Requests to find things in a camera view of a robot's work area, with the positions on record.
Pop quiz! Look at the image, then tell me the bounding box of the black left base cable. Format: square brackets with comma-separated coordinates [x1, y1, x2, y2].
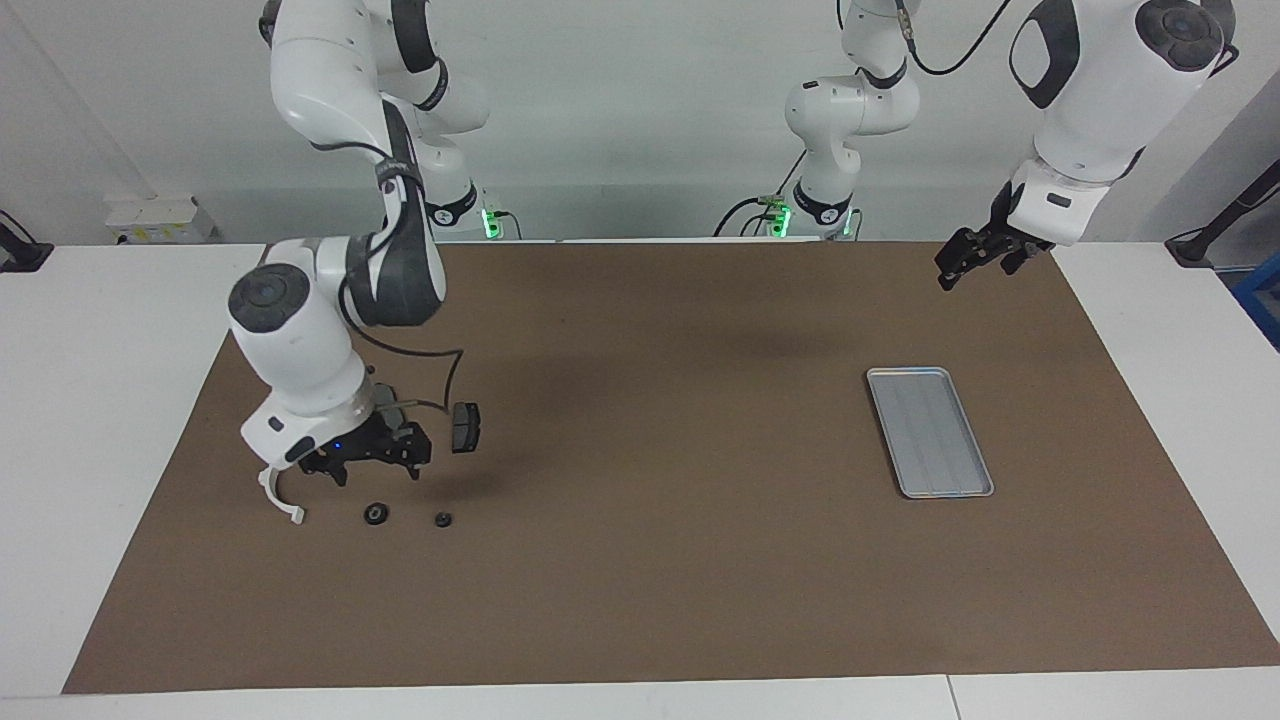
[713, 150, 811, 238]

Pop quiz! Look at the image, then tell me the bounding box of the silver metal tray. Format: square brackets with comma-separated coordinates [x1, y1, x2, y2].
[866, 367, 995, 499]

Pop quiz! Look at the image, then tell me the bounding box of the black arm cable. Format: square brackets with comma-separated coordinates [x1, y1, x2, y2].
[898, 0, 1241, 181]
[335, 140, 469, 411]

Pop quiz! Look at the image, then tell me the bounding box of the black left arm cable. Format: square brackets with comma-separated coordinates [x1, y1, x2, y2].
[898, 0, 1241, 181]

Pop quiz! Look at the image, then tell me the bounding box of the black angled stand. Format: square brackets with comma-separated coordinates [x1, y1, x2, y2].
[1165, 160, 1280, 268]

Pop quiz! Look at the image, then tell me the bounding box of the white box with yellow labels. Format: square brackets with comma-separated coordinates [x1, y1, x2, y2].
[105, 195, 216, 244]

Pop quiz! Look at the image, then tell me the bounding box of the white curved plastic bracket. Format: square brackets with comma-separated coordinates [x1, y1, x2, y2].
[258, 465, 306, 526]

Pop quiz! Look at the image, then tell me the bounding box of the blue box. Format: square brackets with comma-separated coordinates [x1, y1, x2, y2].
[1232, 250, 1280, 351]

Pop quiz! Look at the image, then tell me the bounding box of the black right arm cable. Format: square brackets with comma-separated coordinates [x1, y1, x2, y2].
[335, 140, 469, 411]

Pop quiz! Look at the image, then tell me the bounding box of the brown table mat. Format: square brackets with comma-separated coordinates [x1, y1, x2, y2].
[62, 241, 1280, 695]

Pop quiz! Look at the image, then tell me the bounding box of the black table clamp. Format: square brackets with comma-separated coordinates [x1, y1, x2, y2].
[0, 210, 54, 273]

